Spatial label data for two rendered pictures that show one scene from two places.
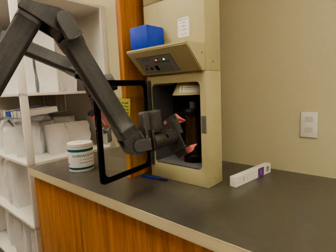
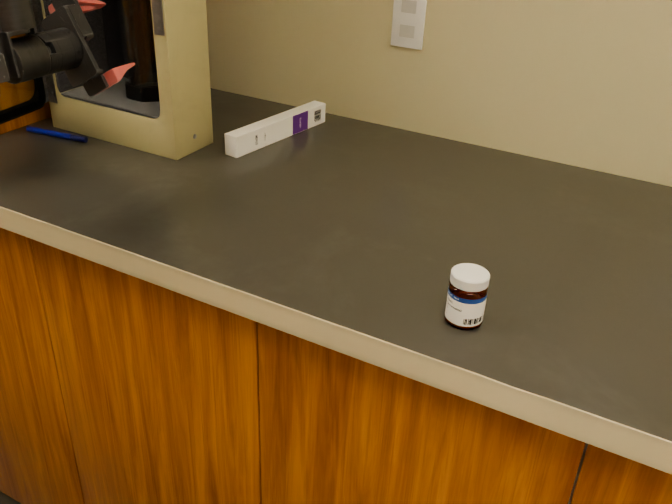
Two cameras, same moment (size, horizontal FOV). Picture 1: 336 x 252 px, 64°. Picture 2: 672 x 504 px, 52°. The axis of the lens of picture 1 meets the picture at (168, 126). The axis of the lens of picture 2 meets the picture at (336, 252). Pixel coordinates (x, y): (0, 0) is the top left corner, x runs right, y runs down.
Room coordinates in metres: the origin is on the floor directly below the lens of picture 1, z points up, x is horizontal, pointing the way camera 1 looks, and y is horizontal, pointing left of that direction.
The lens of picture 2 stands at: (-0.18, -0.15, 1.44)
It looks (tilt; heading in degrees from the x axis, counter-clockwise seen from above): 30 degrees down; 346
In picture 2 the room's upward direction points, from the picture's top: 3 degrees clockwise
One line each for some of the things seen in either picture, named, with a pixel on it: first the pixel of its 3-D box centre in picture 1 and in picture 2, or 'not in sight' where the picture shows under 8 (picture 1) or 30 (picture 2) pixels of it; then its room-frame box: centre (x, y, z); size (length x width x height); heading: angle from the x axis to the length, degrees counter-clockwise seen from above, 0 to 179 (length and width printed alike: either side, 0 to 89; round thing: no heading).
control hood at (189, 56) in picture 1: (163, 60); not in sight; (1.11, 0.01, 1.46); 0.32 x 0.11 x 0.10; 49
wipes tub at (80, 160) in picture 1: (80, 155); not in sight; (1.41, 0.47, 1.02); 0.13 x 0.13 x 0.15
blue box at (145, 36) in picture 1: (147, 39); not in sight; (1.17, 0.07, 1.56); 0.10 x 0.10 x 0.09; 49
